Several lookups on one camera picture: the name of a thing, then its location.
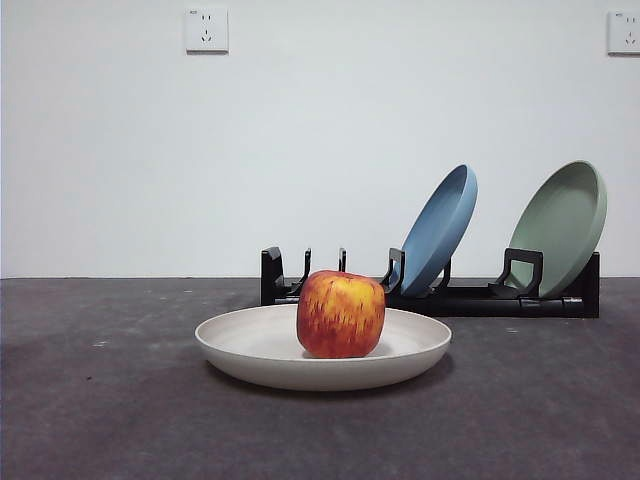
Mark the red yellow apple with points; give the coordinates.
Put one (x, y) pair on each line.
(341, 315)

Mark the cream yellow plate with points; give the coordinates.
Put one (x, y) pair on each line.
(250, 350)

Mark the blue plate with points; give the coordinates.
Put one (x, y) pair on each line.
(440, 235)

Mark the black plate rack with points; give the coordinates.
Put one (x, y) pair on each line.
(475, 306)

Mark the green plate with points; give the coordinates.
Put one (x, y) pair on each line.
(560, 220)

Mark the white wall socket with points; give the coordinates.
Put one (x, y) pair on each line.
(207, 30)
(625, 32)

